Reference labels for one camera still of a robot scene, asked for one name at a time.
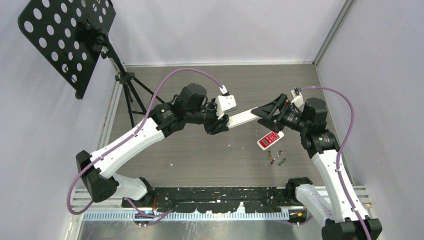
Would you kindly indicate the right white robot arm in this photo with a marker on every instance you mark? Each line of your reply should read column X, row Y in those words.
column 343, row 217

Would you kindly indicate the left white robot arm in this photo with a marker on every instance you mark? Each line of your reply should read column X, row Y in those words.
column 98, row 170

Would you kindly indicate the long white remote control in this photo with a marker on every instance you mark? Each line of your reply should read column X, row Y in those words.
column 242, row 118

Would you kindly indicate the black perforated music stand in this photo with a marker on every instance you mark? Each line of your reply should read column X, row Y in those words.
column 72, row 35

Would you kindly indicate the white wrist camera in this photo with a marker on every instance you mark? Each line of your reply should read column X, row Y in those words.
column 297, row 97
column 225, row 102

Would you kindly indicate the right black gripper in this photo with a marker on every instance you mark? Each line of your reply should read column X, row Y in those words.
column 274, row 122

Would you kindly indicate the black purple battery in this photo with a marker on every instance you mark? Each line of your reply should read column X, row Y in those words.
column 273, row 159

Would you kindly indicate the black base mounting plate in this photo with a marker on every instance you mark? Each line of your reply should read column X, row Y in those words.
column 220, row 200

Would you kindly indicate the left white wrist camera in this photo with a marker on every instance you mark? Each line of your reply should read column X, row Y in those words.
column 225, row 102

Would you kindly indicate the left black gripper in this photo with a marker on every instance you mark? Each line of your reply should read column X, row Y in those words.
column 216, row 125

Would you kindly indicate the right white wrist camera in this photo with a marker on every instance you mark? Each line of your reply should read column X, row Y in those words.
column 297, row 97

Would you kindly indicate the green battery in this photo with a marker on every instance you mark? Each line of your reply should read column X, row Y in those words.
column 281, row 162

